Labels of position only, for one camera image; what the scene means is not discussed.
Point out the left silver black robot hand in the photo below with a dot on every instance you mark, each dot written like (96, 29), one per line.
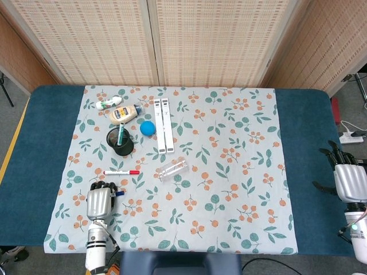
(99, 204)

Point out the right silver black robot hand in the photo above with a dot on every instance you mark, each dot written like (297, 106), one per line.
(351, 183)

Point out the blue cap white marker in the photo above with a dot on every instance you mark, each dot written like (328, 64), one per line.
(120, 194)

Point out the red cap white marker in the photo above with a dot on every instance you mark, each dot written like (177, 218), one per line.
(120, 172)

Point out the black cap green label marker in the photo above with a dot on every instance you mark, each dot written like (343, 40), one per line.
(120, 133)

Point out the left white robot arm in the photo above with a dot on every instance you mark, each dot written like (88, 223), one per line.
(96, 249)

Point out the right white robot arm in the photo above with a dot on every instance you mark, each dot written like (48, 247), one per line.
(359, 240)

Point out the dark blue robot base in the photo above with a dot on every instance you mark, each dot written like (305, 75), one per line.
(177, 262)

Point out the black mesh pen holder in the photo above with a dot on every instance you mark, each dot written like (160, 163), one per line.
(126, 149)

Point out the white power strip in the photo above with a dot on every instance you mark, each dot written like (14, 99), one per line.
(351, 139)

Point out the dark blue felt table cover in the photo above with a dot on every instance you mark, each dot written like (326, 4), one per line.
(306, 143)

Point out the orange box on floor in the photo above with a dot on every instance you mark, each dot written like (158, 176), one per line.
(114, 270)

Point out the red object beside table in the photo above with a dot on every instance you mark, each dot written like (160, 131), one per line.
(335, 110)

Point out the clear plastic cup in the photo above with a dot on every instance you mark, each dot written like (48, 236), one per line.
(172, 171)

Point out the blue ball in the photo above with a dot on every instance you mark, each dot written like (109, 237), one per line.
(147, 128)

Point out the beige mayonnaise squeeze bottle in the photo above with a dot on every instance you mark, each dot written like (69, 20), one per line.
(123, 114)

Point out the long white plastic bar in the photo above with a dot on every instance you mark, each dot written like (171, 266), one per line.
(167, 126)
(160, 126)

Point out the black metal stand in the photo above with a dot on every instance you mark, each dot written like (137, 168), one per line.
(359, 83)

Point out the small white green-label bottle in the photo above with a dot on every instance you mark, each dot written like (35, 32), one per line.
(107, 103)

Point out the floral print tablecloth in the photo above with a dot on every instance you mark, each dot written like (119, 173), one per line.
(218, 143)

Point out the brown woven screen panel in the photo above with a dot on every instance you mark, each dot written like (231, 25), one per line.
(321, 48)
(20, 57)

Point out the black tripod leg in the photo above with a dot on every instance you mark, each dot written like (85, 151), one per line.
(5, 91)

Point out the light woven screen panel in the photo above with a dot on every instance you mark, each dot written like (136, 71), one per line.
(94, 43)
(212, 43)

